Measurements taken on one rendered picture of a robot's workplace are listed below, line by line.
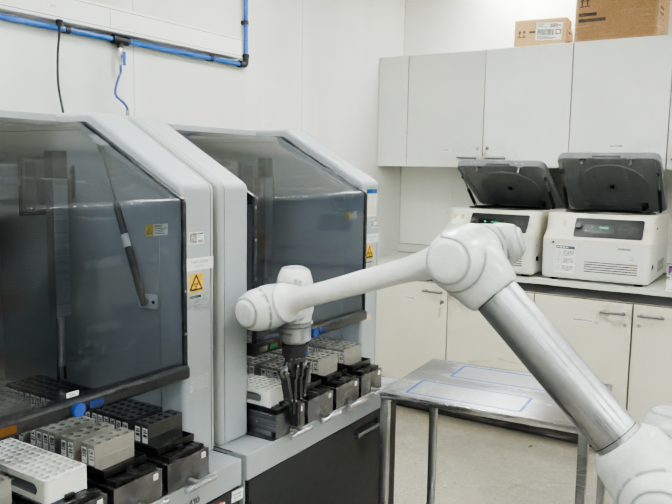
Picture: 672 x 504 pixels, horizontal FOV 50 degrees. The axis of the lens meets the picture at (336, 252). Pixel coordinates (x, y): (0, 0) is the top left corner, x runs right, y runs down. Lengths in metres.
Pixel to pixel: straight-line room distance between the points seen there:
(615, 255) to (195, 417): 2.64
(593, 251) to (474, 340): 0.85
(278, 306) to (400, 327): 2.72
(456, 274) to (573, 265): 2.58
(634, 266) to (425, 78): 1.72
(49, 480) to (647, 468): 1.15
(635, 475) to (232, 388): 1.03
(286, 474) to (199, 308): 0.57
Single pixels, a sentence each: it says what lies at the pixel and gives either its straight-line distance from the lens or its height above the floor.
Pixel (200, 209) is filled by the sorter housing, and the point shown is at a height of 1.37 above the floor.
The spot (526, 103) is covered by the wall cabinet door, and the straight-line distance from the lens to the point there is 4.40.
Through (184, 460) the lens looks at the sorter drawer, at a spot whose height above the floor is 0.80.
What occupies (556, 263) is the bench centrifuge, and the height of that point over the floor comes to 0.99.
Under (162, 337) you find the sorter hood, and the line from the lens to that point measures 1.75.
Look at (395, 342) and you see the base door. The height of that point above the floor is 0.41.
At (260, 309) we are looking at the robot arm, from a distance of 1.77.
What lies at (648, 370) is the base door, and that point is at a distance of 4.04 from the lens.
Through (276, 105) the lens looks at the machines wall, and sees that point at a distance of 3.88.
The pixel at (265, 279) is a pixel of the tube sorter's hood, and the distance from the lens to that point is 2.01.
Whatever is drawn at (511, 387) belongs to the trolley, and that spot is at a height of 0.82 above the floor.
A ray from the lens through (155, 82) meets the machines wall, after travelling 3.26.
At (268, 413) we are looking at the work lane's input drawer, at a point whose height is 0.81.
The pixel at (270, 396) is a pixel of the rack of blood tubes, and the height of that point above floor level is 0.85.
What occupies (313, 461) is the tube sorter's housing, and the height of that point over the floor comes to 0.61.
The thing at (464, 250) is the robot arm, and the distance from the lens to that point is 1.48.
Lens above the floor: 1.48
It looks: 7 degrees down
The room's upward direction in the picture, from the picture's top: 1 degrees clockwise
